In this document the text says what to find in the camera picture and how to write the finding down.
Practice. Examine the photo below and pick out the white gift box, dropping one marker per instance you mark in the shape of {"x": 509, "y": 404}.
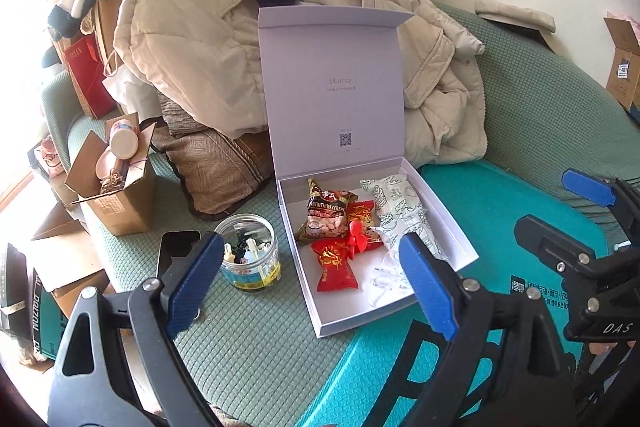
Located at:
{"x": 330, "y": 57}

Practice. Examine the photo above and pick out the black teal printed box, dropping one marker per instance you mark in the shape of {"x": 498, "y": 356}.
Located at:
{"x": 30, "y": 322}

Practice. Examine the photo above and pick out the red gold candy packet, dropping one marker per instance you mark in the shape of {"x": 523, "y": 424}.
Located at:
{"x": 335, "y": 272}

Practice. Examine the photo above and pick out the pink patterned box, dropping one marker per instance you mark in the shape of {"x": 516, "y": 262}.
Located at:
{"x": 47, "y": 157}

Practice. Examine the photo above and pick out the pink lidded jar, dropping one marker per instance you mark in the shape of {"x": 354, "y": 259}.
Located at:
{"x": 125, "y": 139}

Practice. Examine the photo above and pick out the clear plastic holder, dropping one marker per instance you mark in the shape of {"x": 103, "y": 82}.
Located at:
{"x": 385, "y": 279}

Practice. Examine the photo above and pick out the clear plastic jar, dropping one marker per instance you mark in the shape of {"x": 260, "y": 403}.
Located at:
{"x": 250, "y": 267}

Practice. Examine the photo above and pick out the green sofa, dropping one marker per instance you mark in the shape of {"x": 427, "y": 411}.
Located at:
{"x": 540, "y": 97}

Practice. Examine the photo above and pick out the red paper bag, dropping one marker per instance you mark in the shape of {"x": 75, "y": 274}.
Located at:
{"x": 87, "y": 77}

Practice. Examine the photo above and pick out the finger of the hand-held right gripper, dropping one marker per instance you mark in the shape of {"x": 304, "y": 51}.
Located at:
{"x": 550, "y": 242}
{"x": 587, "y": 187}

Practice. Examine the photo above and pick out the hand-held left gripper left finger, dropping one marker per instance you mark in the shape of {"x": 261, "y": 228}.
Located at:
{"x": 192, "y": 292}

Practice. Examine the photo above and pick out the brown striped cushion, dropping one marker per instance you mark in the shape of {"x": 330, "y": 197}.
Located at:
{"x": 220, "y": 172}

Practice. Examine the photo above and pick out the white bread packet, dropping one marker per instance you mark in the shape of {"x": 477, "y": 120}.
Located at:
{"x": 415, "y": 232}
{"x": 395, "y": 194}

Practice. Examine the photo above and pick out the teal foam mat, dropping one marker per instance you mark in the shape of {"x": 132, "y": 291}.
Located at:
{"x": 475, "y": 207}

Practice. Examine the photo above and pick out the beige padded jacket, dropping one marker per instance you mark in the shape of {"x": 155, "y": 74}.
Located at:
{"x": 190, "y": 37}

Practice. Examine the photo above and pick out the open cardboard carton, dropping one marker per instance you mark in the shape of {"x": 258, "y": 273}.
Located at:
{"x": 80, "y": 282}

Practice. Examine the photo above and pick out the black smartphone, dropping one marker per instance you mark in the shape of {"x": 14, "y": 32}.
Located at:
{"x": 175, "y": 247}

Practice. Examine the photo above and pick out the grey brown fabric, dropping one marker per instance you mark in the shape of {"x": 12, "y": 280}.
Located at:
{"x": 187, "y": 117}

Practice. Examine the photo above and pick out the red candy packet with figure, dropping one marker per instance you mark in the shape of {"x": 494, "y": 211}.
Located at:
{"x": 362, "y": 212}

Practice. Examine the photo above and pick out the brown cereal snack packet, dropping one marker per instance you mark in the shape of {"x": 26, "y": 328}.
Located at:
{"x": 325, "y": 212}

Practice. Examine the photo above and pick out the blue printed cardboard box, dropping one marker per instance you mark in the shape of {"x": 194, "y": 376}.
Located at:
{"x": 625, "y": 67}

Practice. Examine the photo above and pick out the brown paper bag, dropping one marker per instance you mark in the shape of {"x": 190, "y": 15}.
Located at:
{"x": 110, "y": 27}

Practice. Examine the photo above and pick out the pink round lid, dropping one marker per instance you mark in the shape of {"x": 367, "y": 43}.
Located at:
{"x": 107, "y": 164}

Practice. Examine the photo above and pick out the small open cardboard box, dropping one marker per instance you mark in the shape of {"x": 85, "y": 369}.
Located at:
{"x": 125, "y": 207}

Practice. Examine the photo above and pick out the small red candy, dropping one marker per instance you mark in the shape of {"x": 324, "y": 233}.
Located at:
{"x": 356, "y": 239}

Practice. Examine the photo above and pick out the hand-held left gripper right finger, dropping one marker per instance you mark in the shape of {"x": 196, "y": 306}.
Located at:
{"x": 430, "y": 287}

